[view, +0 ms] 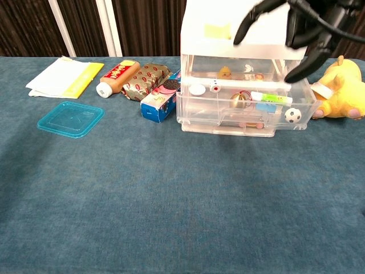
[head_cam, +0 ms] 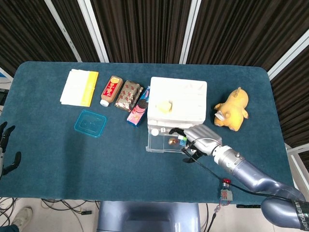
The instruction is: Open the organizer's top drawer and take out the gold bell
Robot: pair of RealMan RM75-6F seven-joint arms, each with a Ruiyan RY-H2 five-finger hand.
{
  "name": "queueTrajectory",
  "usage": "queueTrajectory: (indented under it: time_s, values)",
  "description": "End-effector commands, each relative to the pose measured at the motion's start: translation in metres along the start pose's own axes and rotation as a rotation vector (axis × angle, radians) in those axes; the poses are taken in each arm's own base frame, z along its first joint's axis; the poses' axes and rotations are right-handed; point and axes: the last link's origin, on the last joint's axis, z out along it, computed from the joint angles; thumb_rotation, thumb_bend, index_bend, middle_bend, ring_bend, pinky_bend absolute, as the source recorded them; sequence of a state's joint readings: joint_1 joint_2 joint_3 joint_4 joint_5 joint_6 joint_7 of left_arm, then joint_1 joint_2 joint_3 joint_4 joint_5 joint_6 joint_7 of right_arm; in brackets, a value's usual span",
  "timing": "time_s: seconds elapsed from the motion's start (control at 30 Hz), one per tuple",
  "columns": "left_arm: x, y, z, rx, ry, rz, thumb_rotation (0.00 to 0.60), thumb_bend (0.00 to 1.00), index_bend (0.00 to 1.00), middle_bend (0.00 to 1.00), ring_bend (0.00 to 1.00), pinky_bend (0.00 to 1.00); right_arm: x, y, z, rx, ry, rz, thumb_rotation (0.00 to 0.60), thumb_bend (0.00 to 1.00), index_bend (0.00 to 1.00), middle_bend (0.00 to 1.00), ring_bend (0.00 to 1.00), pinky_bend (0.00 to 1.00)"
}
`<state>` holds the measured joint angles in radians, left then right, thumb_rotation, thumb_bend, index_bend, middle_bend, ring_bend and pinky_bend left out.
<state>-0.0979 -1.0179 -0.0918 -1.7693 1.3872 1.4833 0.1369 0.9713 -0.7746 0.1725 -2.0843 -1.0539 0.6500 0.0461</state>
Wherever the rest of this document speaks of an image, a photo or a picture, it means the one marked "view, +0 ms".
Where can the clear plastic drawer unit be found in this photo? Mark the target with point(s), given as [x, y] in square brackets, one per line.
[216, 48]

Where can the clear plastic drawer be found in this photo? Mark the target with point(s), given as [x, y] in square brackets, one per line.
[199, 114]

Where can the yellow sticky note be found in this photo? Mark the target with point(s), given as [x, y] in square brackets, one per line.
[216, 30]

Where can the green glue stick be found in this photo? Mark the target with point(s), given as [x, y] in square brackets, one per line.
[271, 98]

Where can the blue table cloth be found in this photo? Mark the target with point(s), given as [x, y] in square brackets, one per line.
[171, 199]

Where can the white round cap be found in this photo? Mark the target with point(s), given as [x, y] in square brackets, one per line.
[197, 90]

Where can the teal plastic lid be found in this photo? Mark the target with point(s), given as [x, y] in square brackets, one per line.
[71, 120]

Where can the blue pink cookie box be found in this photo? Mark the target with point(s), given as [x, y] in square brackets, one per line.
[158, 104]

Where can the gold red-patterned snack packet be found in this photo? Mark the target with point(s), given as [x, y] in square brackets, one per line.
[145, 78]

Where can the yellow plush toy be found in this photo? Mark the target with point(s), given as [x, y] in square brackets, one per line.
[342, 94]

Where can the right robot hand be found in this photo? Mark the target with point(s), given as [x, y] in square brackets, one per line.
[298, 28]

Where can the wide white frame post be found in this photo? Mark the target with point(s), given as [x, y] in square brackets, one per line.
[109, 28]

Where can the brown drink bottle red label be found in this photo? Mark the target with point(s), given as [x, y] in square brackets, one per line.
[119, 75]

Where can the white and yellow paper booklet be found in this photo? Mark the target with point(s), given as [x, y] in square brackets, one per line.
[57, 77]

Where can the blue binder clip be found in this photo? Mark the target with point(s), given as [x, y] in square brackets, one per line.
[263, 107]

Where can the small soccer ball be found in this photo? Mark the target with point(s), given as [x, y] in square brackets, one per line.
[292, 115]

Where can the white dice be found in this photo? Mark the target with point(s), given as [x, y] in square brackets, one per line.
[215, 86]

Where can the thin white frame post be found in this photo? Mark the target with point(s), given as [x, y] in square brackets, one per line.
[61, 28]

